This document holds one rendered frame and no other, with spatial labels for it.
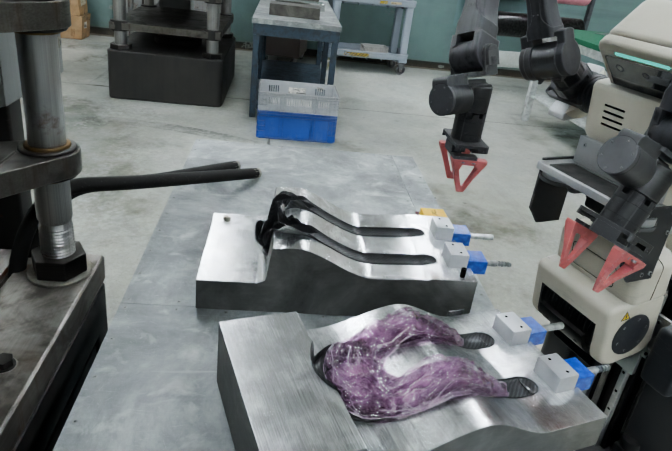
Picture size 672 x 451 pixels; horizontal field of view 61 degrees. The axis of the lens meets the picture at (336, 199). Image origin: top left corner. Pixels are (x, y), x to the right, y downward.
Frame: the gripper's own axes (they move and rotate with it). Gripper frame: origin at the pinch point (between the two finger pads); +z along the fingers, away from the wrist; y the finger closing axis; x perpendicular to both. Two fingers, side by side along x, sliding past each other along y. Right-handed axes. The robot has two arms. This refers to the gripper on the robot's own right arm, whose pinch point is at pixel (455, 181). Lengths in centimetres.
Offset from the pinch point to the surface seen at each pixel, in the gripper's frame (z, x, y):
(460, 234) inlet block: 10.8, 2.9, 2.0
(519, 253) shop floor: 98, 100, -156
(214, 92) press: 85, -88, -377
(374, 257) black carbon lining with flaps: 13.4, -15.7, 9.4
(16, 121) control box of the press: 2, -90, -17
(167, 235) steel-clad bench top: 22, -57, -8
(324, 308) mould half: 20.2, -25.0, 17.4
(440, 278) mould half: 12.3, -4.9, 17.2
